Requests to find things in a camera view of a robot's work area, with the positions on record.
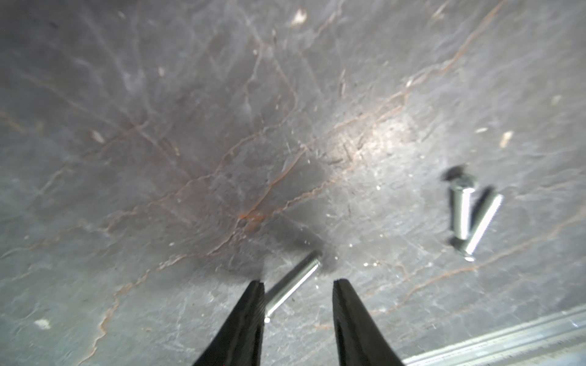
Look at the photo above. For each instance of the silver screw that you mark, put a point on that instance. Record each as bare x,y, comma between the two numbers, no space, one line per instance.
284,289
462,188
480,223

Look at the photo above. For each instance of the aluminium front rail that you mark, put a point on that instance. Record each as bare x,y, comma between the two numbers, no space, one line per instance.
551,340

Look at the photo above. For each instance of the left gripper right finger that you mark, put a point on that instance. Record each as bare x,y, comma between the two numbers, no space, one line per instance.
359,341

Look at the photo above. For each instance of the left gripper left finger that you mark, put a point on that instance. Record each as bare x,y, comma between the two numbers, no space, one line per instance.
239,341

